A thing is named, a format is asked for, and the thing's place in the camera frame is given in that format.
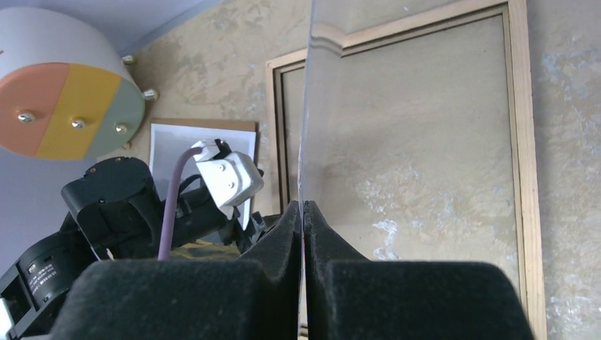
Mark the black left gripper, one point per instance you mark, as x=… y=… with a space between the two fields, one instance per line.
x=115 y=206

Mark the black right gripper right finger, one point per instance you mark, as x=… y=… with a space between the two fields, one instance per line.
x=352 y=297

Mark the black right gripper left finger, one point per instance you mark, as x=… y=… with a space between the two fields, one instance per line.
x=253 y=297

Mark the clear acrylic sheet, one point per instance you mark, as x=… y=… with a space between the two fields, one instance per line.
x=414 y=140

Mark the wooden picture frame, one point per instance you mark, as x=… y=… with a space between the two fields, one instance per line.
x=408 y=128

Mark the brown cardboard backing board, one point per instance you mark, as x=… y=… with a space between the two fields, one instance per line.
x=198 y=129

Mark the round white drawer cabinet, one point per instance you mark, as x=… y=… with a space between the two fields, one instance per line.
x=66 y=94

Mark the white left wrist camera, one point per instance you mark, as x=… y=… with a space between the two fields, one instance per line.
x=231 y=177

